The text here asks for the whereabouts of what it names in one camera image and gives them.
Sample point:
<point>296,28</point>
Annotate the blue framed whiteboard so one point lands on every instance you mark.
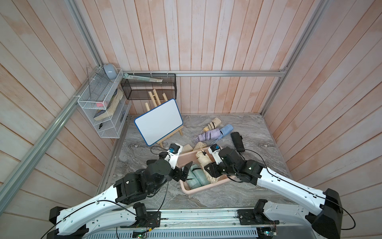
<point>159,122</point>

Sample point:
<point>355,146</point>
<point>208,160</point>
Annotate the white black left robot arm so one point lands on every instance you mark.
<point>119,205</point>

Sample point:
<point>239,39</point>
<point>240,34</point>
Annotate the light blue folded umbrella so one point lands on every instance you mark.
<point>226,130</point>

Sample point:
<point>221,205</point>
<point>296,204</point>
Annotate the pink plastic storage box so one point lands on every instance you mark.
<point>191,156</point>

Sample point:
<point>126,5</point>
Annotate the grey round speaker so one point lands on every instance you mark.
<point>111,71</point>

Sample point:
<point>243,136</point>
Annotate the beige umbrella with wooden handle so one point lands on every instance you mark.
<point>204,159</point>

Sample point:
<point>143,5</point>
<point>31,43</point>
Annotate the black folded umbrella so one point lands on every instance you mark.
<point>238,142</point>

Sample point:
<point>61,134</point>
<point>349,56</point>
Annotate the purple folded umbrella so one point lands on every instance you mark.
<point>211,135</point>

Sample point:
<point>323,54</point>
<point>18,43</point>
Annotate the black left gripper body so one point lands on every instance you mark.
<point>175,174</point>

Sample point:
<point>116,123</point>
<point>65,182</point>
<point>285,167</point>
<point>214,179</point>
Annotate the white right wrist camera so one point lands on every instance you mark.
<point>214,151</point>

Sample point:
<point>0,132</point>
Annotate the black mesh basket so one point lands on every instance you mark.
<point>138,90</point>

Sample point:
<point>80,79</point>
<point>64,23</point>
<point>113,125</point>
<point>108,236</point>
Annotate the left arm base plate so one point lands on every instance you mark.
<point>144,218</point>

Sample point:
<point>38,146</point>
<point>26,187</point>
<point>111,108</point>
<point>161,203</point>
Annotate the beige umbrella black lining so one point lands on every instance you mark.
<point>200,146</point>

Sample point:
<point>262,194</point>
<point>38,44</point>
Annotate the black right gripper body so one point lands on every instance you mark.
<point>227,171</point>

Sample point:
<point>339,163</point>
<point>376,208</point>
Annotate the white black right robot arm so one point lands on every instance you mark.
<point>324,208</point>

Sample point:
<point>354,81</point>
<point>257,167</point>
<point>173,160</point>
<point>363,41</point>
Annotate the small beige striped umbrella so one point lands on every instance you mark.
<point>212,125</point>

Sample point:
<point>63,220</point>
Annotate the white wire shelf rack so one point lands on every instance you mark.
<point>105,104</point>

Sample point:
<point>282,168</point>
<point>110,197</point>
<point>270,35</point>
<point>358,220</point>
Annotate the book on shelf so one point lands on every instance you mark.
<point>110,109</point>

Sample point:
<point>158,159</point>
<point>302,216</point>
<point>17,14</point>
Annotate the mint green umbrella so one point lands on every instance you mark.
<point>199,174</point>
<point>192,180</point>

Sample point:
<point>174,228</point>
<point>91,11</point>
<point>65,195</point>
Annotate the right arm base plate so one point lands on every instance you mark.
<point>255,216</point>

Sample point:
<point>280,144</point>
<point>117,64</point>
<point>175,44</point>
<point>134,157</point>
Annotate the beige black-striped umbrella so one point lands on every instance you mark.
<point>187,148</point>

